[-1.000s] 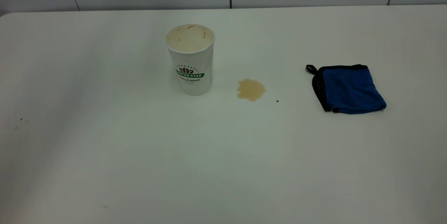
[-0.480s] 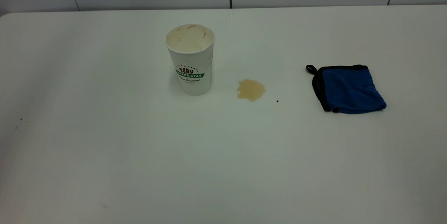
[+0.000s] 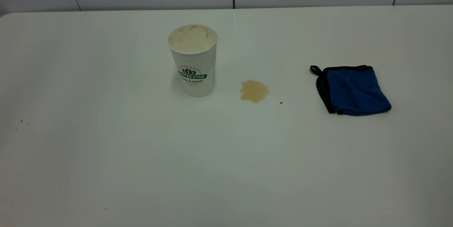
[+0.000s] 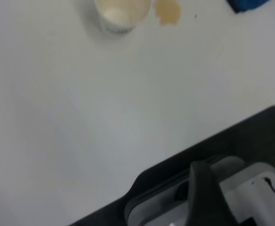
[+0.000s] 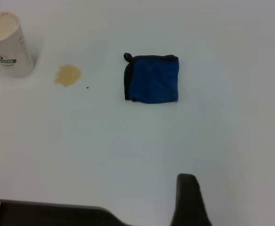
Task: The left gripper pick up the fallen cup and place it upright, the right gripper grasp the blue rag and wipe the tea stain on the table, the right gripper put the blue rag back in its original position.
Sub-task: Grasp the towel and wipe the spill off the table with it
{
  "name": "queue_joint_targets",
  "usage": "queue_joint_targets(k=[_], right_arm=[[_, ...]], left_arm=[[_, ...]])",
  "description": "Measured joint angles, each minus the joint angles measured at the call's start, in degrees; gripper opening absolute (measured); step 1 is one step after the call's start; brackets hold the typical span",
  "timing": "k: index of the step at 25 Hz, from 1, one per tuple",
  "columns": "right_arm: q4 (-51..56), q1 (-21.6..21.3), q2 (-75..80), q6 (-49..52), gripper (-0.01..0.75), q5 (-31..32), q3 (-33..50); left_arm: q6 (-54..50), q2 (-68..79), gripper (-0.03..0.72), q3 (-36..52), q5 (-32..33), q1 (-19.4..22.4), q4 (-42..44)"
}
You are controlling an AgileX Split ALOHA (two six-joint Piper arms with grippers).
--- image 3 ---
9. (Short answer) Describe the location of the white paper coffee cup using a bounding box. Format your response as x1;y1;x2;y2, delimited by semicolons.
167;24;218;98

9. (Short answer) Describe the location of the blue cloth with black trim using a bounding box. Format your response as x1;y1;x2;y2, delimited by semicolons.
310;65;392;116

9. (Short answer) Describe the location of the light brown coffee spill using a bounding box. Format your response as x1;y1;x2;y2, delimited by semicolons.
240;80;270;104

